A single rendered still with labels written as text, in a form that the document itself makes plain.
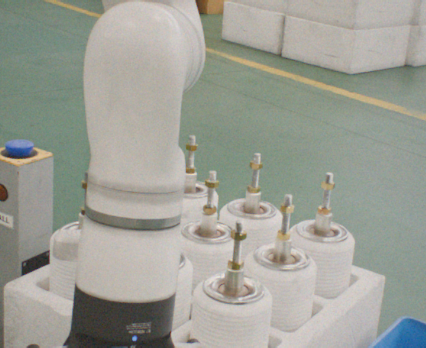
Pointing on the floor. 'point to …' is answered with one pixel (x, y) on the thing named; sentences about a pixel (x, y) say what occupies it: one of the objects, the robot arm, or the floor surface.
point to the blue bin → (411, 335)
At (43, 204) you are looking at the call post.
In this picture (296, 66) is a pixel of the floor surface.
